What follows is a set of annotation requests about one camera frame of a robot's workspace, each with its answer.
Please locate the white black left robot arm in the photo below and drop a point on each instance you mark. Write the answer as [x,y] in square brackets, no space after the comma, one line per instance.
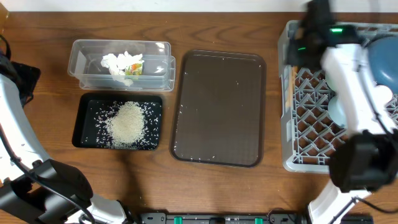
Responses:
[34,187]

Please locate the black plastic tray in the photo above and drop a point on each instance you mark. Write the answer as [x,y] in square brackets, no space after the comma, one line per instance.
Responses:
[84,131]

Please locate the light blue white bowl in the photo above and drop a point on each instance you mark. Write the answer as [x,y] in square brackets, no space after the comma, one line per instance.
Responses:
[336,113]

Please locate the clear plastic bin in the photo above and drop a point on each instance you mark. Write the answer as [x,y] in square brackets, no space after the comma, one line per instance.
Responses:
[158,73]

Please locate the brown serving tray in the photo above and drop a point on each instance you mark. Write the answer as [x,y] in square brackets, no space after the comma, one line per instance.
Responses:
[220,109]

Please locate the mint green bowl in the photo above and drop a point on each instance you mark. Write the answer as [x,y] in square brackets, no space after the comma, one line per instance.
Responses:
[330,82]

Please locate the grey dishwasher rack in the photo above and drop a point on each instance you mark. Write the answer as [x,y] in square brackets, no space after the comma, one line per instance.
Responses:
[309,136]

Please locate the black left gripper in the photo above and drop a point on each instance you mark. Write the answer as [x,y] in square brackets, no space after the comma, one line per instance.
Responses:
[27,76]

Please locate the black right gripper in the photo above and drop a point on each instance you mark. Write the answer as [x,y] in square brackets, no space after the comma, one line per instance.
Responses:
[294,59]

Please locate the green orange snack wrapper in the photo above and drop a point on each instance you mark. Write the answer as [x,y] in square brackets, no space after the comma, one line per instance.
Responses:
[134,69]

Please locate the white rice pile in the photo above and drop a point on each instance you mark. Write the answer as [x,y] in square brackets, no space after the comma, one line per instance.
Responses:
[128,125]

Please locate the wooden chopstick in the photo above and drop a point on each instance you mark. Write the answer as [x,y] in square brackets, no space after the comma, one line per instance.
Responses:
[292,86]

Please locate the pink cup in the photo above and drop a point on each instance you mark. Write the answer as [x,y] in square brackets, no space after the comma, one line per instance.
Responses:
[383,94]

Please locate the white tissue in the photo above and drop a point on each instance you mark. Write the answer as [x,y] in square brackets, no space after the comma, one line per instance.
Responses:
[120,76]
[120,62]

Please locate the dark blue plate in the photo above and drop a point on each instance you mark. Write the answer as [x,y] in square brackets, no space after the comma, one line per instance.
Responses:
[382,55]

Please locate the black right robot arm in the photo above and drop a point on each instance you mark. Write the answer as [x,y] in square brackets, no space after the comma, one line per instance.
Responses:
[361,166]

